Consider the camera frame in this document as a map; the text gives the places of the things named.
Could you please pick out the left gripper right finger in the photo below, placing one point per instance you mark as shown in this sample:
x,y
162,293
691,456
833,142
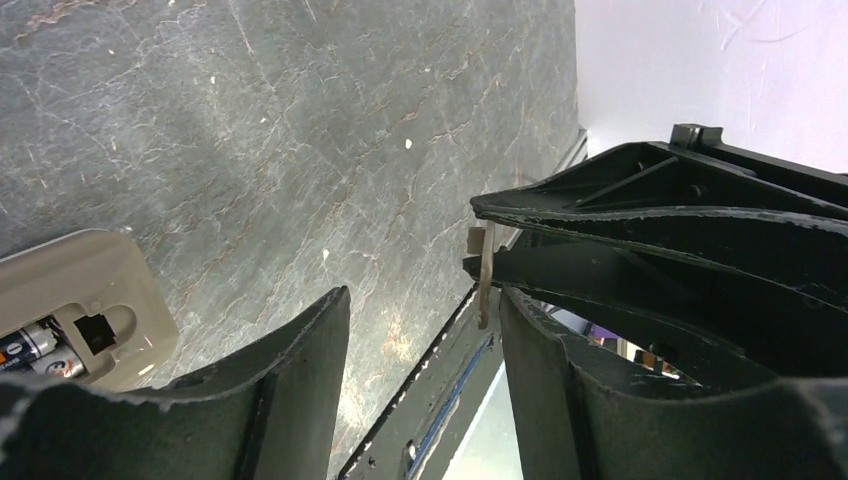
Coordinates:
x,y
583,412

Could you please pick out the AAA battery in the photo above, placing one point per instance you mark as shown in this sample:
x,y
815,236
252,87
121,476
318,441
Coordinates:
x,y
26,345
62,362

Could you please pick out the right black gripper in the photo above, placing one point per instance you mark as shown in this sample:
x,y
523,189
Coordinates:
x,y
690,250

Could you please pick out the beige remote control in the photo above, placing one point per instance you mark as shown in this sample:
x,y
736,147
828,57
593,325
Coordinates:
x,y
94,289

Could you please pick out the beige battery cover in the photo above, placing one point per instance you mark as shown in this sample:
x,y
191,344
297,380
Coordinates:
x,y
480,242

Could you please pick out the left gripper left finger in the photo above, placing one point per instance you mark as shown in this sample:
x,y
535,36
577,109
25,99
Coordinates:
x,y
266,411

